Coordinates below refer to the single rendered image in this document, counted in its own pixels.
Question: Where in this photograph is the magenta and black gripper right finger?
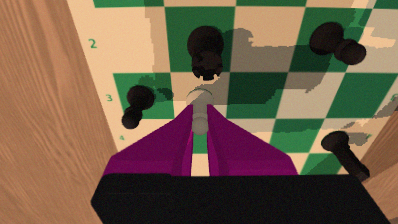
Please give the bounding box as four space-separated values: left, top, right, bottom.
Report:
207 104 299 176

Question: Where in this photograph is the green and cream chessboard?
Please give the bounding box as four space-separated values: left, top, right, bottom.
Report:
67 0 398 175

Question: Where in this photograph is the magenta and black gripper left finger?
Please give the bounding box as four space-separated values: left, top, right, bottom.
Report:
101 104 193 178

